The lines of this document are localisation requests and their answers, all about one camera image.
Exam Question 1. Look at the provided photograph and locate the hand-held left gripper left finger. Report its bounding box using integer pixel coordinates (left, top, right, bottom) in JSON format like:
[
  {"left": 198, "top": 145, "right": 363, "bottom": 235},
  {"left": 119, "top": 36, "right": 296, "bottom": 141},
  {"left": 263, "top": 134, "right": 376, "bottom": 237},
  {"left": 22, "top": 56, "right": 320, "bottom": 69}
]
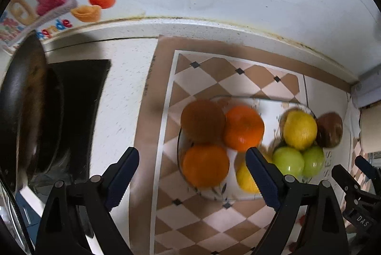
[{"left": 35, "top": 147, "right": 140, "bottom": 255}]

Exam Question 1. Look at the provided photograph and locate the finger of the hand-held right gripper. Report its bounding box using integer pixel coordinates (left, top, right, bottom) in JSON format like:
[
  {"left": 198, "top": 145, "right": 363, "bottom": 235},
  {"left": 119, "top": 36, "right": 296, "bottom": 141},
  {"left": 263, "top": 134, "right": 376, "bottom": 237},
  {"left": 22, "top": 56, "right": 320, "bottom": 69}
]
[
  {"left": 355, "top": 155, "right": 381, "bottom": 194},
  {"left": 331, "top": 164, "right": 363, "bottom": 200}
]

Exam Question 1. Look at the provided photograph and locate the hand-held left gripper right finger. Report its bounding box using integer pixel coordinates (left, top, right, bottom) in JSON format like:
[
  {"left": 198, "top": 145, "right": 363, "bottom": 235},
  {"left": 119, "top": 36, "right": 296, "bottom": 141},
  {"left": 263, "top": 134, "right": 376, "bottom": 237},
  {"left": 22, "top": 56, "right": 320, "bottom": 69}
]
[{"left": 245, "top": 147, "right": 349, "bottom": 255}]

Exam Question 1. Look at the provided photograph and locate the yellow lemon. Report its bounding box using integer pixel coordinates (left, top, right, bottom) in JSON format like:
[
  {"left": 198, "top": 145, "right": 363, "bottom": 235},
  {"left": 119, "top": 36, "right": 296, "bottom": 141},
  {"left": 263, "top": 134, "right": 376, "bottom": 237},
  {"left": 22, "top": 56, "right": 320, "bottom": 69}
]
[
  {"left": 236, "top": 152, "right": 273, "bottom": 194},
  {"left": 283, "top": 110, "right": 318, "bottom": 151}
]

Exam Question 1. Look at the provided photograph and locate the green apple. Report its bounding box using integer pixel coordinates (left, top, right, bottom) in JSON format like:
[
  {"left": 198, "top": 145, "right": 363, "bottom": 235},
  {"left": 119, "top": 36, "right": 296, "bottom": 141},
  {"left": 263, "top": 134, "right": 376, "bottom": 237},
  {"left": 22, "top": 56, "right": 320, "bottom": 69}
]
[
  {"left": 273, "top": 146, "right": 305, "bottom": 176},
  {"left": 302, "top": 145, "right": 325, "bottom": 177}
]

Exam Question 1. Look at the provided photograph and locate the oval floral plate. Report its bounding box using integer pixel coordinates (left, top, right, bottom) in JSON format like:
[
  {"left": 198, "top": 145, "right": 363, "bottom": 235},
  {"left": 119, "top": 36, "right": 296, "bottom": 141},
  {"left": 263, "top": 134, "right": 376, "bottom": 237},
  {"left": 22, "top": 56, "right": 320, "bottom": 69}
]
[{"left": 177, "top": 96, "right": 317, "bottom": 201}]

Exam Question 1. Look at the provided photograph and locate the dark red apple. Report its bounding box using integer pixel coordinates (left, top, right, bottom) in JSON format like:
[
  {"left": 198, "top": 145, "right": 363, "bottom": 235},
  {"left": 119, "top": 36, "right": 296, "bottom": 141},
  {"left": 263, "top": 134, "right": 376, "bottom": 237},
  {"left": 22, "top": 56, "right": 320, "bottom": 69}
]
[{"left": 316, "top": 112, "right": 344, "bottom": 149}]

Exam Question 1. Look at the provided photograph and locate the bright orange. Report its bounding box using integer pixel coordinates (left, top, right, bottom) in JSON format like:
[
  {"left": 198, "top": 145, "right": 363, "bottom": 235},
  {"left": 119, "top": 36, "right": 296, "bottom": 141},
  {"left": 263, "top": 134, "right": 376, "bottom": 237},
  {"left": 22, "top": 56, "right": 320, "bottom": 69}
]
[
  {"left": 223, "top": 105, "right": 265, "bottom": 152},
  {"left": 182, "top": 144, "right": 230, "bottom": 188}
]

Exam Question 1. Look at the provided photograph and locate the dark reddish orange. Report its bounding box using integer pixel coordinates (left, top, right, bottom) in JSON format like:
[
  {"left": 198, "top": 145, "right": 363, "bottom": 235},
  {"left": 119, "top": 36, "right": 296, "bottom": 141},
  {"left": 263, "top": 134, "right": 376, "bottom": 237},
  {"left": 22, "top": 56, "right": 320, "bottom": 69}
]
[{"left": 180, "top": 99, "right": 226, "bottom": 145}]

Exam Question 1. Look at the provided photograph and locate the cream utensil holder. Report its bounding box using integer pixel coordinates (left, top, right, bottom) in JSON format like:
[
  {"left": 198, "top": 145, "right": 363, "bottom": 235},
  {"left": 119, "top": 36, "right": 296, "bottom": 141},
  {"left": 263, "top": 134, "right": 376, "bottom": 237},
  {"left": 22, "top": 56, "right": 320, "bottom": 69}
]
[{"left": 359, "top": 105, "right": 381, "bottom": 154}]

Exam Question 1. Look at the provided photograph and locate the white paper tissue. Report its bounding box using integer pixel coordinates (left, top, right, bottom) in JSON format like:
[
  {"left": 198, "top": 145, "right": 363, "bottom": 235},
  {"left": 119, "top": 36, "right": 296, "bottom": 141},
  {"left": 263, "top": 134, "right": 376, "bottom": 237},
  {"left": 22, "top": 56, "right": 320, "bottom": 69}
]
[{"left": 347, "top": 100, "right": 362, "bottom": 136}]

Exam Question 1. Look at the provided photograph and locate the brown checkered mat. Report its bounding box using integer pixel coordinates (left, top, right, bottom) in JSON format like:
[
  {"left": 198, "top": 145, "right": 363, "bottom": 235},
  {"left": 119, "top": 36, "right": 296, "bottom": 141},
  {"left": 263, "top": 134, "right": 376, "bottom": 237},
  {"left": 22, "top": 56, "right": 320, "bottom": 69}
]
[{"left": 133, "top": 35, "right": 362, "bottom": 255}]

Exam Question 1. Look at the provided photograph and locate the black gas stove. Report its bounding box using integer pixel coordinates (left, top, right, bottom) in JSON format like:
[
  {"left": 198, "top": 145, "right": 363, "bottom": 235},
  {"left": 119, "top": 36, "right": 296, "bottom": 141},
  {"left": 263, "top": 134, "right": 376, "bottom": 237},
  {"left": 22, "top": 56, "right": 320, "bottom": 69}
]
[{"left": 28, "top": 59, "right": 112, "bottom": 239}]

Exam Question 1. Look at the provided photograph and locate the blue kitchen cabinet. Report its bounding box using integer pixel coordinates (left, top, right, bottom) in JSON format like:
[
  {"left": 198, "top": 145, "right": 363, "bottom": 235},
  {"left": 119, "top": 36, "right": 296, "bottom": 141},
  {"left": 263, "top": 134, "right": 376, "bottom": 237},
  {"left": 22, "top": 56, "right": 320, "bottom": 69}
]
[{"left": 15, "top": 191, "right": 42, "bottom": 227}]

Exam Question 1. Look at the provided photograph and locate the black frying pan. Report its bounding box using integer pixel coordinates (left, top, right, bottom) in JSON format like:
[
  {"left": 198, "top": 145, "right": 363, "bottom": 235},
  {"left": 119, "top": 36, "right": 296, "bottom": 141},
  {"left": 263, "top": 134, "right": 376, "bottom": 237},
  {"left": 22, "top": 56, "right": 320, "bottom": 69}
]
[{"left": 0, "top": 30, "right": 64, "bottom": 184}]

